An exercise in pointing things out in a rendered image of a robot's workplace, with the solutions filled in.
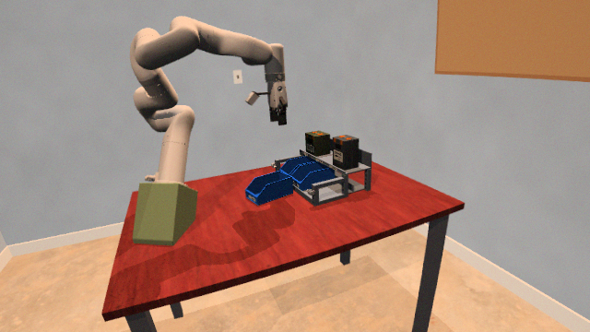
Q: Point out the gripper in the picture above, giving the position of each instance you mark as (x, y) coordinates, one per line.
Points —
(278, 97)

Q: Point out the blue bin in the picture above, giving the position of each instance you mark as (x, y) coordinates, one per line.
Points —
(269, 187)
(312, 173)
(291, 165)

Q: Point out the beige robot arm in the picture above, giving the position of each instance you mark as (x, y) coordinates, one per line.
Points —
(159, 94)

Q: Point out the white shelf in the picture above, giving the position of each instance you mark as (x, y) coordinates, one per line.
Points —
(339, 187)

